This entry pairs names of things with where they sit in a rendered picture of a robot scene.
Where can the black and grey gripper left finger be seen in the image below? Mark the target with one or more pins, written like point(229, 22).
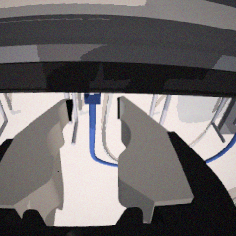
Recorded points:
point(29, 178)

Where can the black network patch panel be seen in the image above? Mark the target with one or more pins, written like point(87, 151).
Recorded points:
point(162, 59)

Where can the blue cable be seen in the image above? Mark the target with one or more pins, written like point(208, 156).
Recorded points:
point(92, 130)

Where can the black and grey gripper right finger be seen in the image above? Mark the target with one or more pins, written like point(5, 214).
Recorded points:
point(162, 175)

